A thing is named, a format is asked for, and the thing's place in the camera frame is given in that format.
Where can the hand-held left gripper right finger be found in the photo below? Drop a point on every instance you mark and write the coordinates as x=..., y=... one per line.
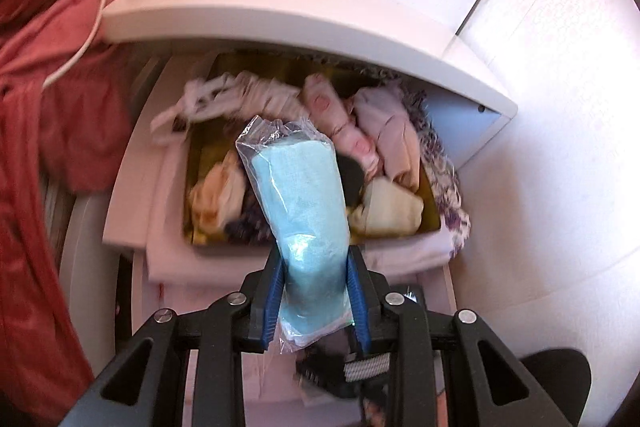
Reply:
x=359, y=307

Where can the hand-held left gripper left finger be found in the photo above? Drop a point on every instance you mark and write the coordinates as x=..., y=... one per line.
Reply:
x=270, y=307

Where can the navy gold lace garment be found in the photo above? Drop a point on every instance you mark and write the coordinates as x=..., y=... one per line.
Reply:
x=250, y=224

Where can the teal cloth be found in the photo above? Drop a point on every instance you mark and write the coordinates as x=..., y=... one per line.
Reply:
x=300, y=217

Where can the pale yellow garment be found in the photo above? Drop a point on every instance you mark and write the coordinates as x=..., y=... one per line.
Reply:
x=390, y=207

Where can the cream garment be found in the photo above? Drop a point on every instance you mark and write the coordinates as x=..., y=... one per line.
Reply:
x=220, y=192

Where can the pale pink garment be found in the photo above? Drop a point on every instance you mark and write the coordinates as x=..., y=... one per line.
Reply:
x=390, y=132

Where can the pink printed white garment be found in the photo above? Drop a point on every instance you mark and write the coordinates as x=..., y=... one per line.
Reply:
x=325, y=102

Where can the brown box with gold lining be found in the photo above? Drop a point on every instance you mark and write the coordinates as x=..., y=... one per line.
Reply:
x=280, y=64

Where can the printed paper drawer lining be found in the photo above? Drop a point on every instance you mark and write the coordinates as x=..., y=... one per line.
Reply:
x=270, y=392

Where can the white purple-flowered folded blanket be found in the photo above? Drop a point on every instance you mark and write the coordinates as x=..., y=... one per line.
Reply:
x=450, y=197

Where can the white flower-patterned nightstand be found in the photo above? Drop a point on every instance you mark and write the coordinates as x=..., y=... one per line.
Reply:
x=300, y=12

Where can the white bed frame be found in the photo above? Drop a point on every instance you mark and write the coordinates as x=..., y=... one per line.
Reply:
x=95, y=257

